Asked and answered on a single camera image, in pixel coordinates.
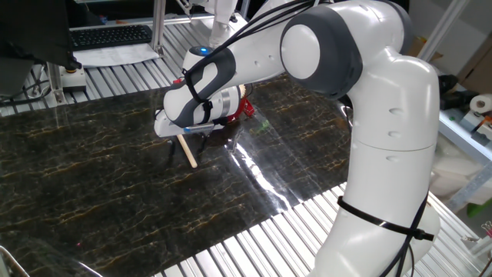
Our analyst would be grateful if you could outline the red drum with white skin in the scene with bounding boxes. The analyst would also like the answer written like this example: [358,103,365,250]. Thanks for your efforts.
[226,85,249,123]

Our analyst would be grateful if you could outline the silver camera with blue end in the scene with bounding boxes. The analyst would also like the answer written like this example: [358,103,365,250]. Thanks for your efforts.
[183,122,215,135]

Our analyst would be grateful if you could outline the green object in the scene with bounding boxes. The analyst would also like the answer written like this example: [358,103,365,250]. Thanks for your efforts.
[467,198,492,219]

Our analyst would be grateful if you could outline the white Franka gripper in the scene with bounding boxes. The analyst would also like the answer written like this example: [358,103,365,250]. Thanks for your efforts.
[154,109,228,159]

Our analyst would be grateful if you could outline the black keyboard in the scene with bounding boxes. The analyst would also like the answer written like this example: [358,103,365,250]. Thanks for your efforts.
[68,24,154,52]

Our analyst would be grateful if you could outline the black monitor screen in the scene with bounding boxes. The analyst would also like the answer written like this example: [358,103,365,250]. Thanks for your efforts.
[0,0,82,71]

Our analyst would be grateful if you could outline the tall aluminium profile post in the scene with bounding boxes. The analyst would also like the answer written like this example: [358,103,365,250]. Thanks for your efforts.
[148,0,167,57]

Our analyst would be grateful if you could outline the short aluminium profile post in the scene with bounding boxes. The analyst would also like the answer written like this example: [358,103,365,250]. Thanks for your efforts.
[45,61,65,105]

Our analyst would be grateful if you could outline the black cable tie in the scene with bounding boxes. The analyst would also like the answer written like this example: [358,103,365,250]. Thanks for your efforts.
[337,195,435,242]

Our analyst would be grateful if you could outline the black marble pattern mat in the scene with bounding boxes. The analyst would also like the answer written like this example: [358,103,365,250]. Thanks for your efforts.
[0,72,353,277]

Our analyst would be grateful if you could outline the brown cardboard box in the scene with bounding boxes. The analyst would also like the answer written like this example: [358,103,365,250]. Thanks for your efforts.
[456,32,492,95]

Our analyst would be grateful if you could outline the wooden drumstick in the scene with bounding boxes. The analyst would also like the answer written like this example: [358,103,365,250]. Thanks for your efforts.
[176,134,198,169]

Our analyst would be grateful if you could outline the orange black device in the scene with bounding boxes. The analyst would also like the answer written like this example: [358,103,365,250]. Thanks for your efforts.
[471,116,492,146]

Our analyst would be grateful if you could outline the white toilet paper roll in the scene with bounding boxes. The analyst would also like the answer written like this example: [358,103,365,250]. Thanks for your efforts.
[469,93,492,115]

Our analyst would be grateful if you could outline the aluminium table leg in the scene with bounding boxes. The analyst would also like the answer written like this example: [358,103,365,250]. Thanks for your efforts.
[447,163,492,212]

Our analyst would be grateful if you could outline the white tapered stand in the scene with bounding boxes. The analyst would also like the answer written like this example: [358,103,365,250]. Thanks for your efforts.
[207,0,241,47]

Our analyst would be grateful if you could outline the small grey white box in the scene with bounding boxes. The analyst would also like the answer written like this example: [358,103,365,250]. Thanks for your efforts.
[460,110,484,133]

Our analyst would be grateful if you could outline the white paper sheets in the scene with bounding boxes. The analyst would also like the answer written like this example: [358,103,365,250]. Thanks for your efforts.
[72,42,161,69]

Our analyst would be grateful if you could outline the white side table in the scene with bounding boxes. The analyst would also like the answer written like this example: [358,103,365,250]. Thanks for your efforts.
[437,109,492,165]

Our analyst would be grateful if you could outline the white emergency stop box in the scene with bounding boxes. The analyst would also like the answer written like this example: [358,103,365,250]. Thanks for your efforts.
[59,63,88,93]

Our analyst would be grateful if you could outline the slanted aluminium post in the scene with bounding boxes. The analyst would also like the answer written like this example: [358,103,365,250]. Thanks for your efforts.
[417,0,472,61]

